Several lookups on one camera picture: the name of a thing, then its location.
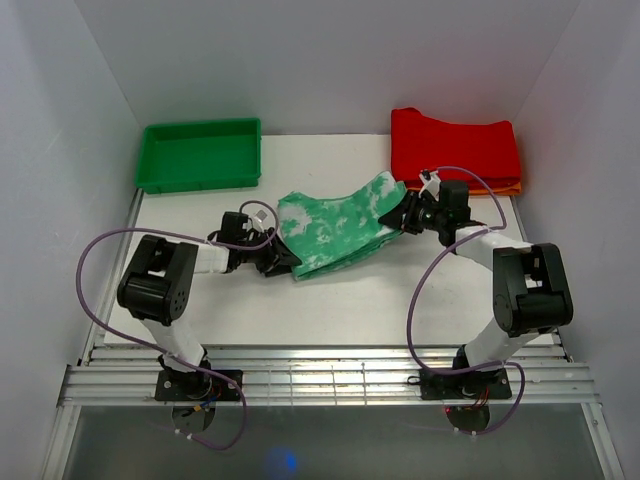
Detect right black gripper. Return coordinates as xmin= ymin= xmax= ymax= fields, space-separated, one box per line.
xmin=379 ymin=189 xmax=447 ymax=235

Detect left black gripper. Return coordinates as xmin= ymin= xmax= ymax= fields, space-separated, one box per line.
xmin=237 ymin=227 xmax=301 ymax=277

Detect green white tie-dye trousers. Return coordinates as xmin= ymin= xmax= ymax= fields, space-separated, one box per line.
xmin=278 ymin=171 xmax=407 ymax=281

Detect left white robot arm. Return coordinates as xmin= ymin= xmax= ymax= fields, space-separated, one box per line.
xmin=117 ymin=211 xmax=302 ymax=400

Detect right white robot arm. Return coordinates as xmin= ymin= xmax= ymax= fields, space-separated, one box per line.
xmin=379 ymin=180 xmax=574 ymax=397

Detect red folded trousers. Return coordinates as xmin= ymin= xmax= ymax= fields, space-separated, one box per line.
xmin=390 ymin=108 xmax=522 ymax=189

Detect orange folded trousers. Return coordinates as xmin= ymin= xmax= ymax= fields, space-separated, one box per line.
xmin=405 ymin=182 xmax=522 ymax=196

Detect green plastic bin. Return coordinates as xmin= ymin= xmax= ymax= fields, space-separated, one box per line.
xmin=135 ymin=118 xmax=261 ymax=194

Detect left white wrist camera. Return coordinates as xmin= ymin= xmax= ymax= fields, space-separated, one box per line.
xmin=249 ymin=210 xmax=269 ymax=233

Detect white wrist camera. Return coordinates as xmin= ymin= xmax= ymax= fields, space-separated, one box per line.
xmin=249 ymin=210 xmax=269 ymax=233
xmin=419 ymin=170 xmax=441 ymax=198

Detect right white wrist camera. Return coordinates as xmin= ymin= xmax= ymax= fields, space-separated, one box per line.
xmin=419 ymin=170 xmax=441 ymax=198

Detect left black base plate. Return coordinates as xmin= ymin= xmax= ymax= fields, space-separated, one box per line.
xmin=153 ymin=371 xmax=240 ymax=403

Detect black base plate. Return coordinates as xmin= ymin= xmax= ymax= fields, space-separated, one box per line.
xmin=418 ymin=369 xmax=512 ymax=400
xmin=153 ymin=371 xmax=240 ymax=403

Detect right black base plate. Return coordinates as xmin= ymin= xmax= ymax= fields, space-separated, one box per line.
xmin=418 ymin=369 xmax=512 ymax=400

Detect aluminium rail frame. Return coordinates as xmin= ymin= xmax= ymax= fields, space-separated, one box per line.
xmin=39 ymin=344 xmax=626 ymax=480

